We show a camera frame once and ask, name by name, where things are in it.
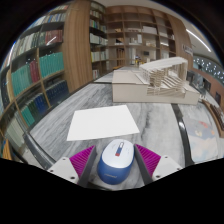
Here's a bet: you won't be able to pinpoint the blue and white computer mouse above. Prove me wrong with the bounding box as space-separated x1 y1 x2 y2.
96 138 135 186

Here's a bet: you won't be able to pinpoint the long ceiling light strip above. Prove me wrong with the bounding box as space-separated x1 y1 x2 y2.
185 28 212 53

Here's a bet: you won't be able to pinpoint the white architectural building model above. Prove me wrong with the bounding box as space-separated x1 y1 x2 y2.
111 56 201 106

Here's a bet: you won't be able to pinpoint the white paper sheet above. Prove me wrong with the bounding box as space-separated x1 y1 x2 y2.
66 104 141 142

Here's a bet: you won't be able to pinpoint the large book-filled shelf unit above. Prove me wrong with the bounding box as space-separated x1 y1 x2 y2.
0 4 71 161

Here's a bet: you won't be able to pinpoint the narrow dark bookshelf unit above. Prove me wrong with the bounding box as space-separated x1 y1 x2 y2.
89 1 109 81

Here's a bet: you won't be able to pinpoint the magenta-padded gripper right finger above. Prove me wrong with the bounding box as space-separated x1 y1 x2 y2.
133 143 184 185

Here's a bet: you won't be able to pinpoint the dark grey box models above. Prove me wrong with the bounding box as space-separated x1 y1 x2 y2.
186 69 213 94

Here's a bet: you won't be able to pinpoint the group of small ceiling lights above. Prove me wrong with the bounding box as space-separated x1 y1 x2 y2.
193 55 224 81

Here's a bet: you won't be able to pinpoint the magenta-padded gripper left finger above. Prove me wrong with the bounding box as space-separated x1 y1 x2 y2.
46 144 98 188

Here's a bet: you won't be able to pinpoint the wall sign plate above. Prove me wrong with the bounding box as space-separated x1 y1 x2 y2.
182 44 194 57

